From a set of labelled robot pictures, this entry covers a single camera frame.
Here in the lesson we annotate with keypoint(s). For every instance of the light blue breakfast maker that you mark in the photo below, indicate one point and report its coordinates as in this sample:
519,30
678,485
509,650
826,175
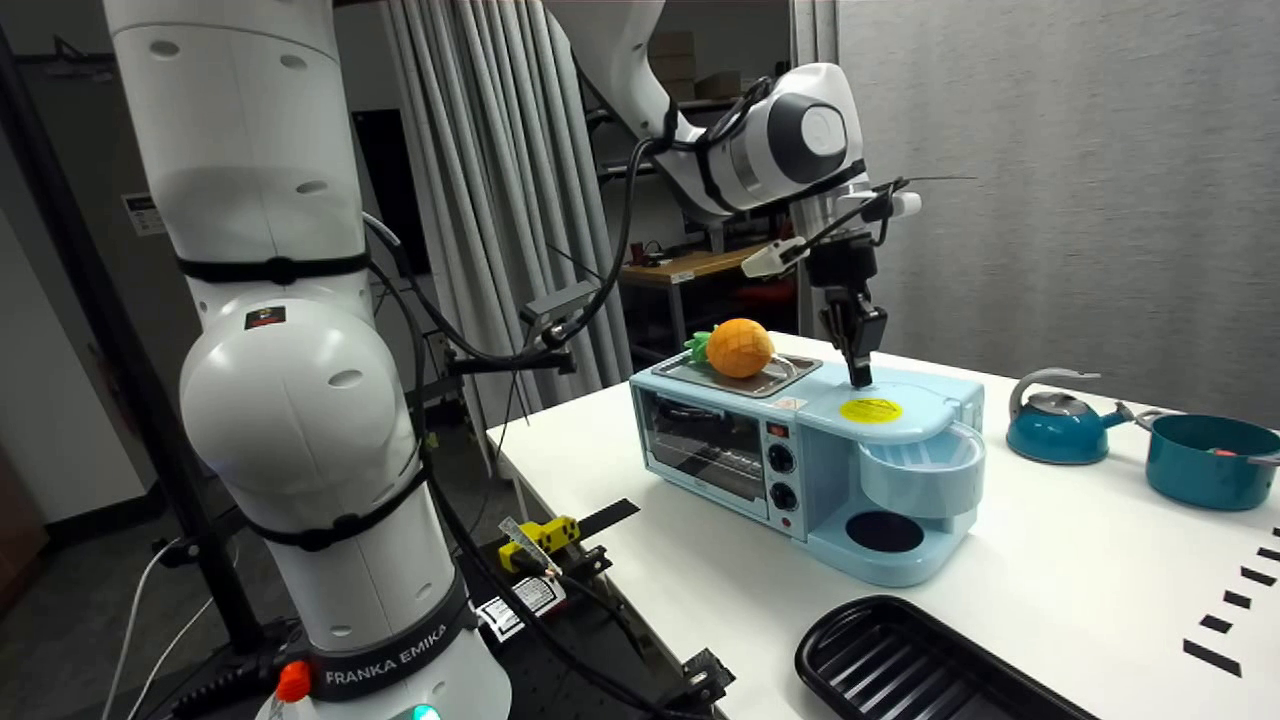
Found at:
879,482

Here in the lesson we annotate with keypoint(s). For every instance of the black ridged tray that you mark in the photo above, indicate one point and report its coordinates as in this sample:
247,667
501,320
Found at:
883,657

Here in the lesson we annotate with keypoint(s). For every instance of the wooden background table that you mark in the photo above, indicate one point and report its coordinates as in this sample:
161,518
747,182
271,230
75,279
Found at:
674,296

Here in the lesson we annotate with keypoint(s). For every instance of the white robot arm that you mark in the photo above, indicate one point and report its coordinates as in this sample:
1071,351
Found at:
288,392

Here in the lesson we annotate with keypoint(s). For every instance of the teal pot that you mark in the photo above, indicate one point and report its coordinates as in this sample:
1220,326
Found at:
1209,462

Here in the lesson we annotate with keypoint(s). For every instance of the orange toy fruit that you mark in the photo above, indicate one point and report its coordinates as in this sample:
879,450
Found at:
733,351

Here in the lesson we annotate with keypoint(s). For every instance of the yellow black table clamp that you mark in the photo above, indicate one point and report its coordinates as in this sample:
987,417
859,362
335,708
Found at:
542,541

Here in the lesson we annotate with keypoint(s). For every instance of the teal kettle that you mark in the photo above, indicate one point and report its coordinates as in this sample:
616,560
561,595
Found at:
1057,426

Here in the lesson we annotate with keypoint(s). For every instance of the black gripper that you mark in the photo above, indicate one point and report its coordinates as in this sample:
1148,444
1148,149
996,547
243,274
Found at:
850,314

